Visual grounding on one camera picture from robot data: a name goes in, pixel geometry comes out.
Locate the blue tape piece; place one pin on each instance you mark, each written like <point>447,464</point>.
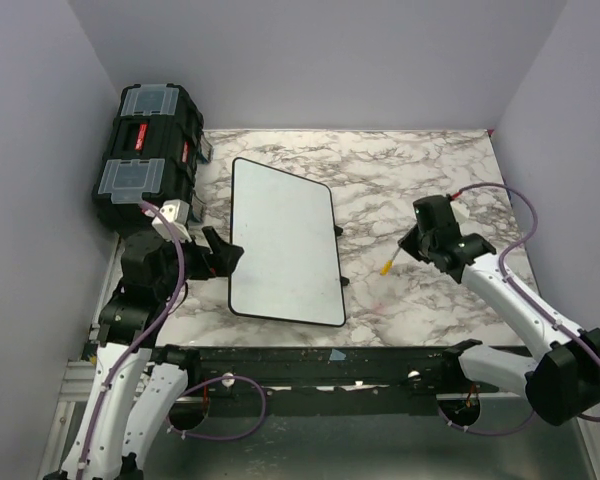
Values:
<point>337,355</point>

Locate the black framed whiteboard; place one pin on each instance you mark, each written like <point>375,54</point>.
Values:
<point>290,269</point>

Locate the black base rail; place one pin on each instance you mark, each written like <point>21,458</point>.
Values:
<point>302,381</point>

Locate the black plastic toolbox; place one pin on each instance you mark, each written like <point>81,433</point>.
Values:
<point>155,146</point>

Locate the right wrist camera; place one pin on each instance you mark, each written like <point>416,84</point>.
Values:
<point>460,210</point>

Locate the yellow marker cap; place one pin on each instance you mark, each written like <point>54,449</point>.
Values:
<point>386,268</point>

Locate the aluminium extrusion frame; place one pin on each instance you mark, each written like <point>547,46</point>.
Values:
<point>80,371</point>

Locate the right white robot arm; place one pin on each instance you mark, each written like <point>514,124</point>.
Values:
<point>560,377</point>

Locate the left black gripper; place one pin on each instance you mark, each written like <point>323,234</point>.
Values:
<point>222,263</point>

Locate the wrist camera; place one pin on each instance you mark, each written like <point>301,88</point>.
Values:
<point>460,210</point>
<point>176,213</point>

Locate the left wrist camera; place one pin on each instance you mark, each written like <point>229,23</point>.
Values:
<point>176,213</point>

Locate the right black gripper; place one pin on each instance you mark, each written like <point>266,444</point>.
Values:
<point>408,243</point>

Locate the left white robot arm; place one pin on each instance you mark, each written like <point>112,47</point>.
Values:
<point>136,382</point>

